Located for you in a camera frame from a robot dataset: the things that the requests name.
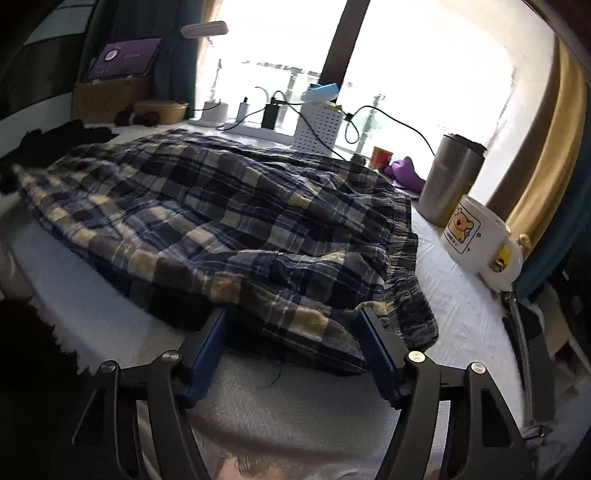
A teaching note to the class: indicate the blue plaid pants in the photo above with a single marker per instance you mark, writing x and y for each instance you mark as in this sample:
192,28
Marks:
207,207

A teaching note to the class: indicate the white charger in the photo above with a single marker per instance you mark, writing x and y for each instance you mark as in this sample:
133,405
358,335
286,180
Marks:
243,113

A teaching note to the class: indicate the white desk lamp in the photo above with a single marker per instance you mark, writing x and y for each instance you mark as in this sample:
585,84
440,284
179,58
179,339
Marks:
203,30

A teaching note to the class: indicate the white bear print mug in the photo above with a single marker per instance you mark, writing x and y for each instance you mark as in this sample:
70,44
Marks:
480,240

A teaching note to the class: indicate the tablet with purple screen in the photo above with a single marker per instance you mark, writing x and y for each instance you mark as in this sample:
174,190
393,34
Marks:
124,57

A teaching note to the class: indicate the purple cloth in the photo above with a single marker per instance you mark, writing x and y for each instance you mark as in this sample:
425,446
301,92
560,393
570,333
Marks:
406,173

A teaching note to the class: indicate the white power strip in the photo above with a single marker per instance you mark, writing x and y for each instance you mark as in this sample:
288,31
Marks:
249,131

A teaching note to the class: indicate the red cup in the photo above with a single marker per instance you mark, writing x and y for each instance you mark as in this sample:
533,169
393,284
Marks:
379,159

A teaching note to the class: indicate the grey fuzzy ball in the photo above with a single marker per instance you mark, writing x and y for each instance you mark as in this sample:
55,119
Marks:
357,160

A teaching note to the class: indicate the white textured mat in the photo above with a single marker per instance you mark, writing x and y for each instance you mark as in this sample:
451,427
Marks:
452,295

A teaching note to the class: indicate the tan bowl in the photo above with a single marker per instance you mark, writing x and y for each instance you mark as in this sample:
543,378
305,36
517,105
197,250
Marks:
166,110

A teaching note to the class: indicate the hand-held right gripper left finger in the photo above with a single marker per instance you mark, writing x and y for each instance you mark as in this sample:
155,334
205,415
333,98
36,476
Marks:
210,350

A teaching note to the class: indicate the white perforated basket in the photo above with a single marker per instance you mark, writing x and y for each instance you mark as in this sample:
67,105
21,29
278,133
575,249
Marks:
314,129

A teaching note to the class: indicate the dark window post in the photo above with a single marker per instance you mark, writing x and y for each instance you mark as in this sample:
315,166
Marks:
344,41

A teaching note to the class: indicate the cardboard box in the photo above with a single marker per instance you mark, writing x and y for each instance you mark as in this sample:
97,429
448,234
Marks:
106,99

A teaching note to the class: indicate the light blue pack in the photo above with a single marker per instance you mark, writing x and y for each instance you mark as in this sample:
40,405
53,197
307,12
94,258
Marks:
323,91

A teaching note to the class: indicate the steel tumbler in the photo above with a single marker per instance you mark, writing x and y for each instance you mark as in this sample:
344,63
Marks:
450,184

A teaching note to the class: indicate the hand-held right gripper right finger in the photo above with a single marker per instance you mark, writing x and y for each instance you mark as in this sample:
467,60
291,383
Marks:
376,350

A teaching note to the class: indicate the gold curtain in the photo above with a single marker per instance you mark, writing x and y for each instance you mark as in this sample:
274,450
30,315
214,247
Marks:
545,161

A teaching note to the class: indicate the black cloth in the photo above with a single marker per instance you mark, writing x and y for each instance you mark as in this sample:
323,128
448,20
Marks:
60,136

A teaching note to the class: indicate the black power adapter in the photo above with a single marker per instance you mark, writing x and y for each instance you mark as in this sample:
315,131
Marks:
270,116

